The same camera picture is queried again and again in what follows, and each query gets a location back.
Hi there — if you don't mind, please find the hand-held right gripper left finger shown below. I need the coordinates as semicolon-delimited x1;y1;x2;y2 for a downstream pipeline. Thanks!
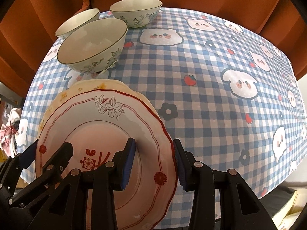
26;138;137;230

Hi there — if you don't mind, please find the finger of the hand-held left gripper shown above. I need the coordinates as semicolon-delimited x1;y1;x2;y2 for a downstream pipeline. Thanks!
0;140;39;190
8;142;74;206

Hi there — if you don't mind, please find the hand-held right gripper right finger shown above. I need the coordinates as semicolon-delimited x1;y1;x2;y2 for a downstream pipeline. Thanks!
173;139;274;230

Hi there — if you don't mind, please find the red rimmed white plate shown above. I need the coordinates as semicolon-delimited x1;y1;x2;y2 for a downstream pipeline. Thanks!
35;89;178;230

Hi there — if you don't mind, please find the round yellow floral plate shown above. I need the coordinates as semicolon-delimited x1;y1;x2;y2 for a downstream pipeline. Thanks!
69;79;156;115

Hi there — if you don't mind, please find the floral celadon bowl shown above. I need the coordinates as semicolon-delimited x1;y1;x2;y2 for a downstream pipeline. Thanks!
109;0;163;28
57;18;128;73
55;8;100;41

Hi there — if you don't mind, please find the pink white fabric item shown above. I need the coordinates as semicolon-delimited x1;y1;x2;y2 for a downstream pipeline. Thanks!
0;105;23;159

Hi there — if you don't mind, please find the blue checkered bear tablecloth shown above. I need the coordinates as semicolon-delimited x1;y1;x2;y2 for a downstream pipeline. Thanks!
16;6;307;229

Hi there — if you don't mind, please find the cream box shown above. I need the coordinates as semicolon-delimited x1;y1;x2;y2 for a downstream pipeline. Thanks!
279;190;306;230

